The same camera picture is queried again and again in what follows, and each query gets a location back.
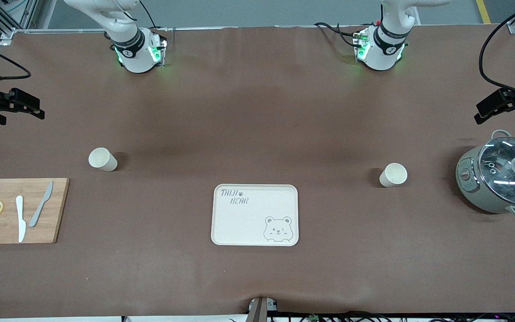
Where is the cream paper cup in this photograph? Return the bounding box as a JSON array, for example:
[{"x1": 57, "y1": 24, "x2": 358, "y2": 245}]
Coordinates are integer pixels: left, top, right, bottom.
[
  {"x1": 379, "y1": 163, "x2": 408, "y2": 188},
  {"x1": 88, "y1": 147, "x2": 118, "y2": 172}
]

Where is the glass pot lid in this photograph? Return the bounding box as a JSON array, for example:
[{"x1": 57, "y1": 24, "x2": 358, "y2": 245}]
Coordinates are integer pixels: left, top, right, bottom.
[{"x1": 478, "y1": 136, "x2": 515, "y2": 206}]

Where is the grey-green electric cooking pot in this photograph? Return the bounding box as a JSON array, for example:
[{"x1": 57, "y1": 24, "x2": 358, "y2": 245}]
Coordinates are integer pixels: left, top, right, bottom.
[{"x1": 456, "y1": 130, "x2": 515, "y2": 219}]

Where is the grey plastic knife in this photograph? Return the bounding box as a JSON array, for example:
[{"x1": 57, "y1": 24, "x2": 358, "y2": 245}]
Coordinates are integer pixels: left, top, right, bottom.
[{"x1": 29, "y1": 181, "x2": 54, "y2": 228}]

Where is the white plastic knife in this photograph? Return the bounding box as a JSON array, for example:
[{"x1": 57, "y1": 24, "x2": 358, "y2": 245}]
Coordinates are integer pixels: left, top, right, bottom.
[{"x1": 15, "y1": 195, "x2": 27, "y2": 243}]

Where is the wooden cutting board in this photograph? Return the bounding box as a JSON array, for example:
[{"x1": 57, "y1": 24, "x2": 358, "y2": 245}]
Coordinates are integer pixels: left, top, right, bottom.
[{"x1": 0, "y1": 178, "x2": 70, "y2": 245}]

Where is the brown table mat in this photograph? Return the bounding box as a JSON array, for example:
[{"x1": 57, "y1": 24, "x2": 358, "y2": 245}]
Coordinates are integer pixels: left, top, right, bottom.
[{"x1": 0, "y1": 25, "x2": 515, "y2": 319}]

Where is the white bear print tray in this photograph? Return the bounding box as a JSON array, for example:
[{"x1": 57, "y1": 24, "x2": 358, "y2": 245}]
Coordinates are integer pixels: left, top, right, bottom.
[{"x1": 211, "y1": 184, "x2": 300, "y2": 247}]

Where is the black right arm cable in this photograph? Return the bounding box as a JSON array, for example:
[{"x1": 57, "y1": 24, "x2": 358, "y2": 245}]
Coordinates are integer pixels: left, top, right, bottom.
[{"x1": 0, "y1": 39, "x2": 31, "y2": 83}]

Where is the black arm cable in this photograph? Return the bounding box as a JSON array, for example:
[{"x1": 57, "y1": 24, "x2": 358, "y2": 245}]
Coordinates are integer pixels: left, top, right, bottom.
[
  {"x1": 0, "y1": 39, "x2": 31, "y2": 83},
  {"x1": 478, "y1": 0, "x2": 515, "y2": 98}
]

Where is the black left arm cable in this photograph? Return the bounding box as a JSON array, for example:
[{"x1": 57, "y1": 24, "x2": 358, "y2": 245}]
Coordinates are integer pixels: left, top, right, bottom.
[{"x1": 478, "y1": 0, "x2": 515, "y2": 98}]

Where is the metal table edge bracket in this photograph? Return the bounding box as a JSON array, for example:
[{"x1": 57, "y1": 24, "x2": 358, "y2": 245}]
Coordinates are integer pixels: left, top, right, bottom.
[{"x1": 248, "y1": 297, "x2": 279, "y2": 322}]

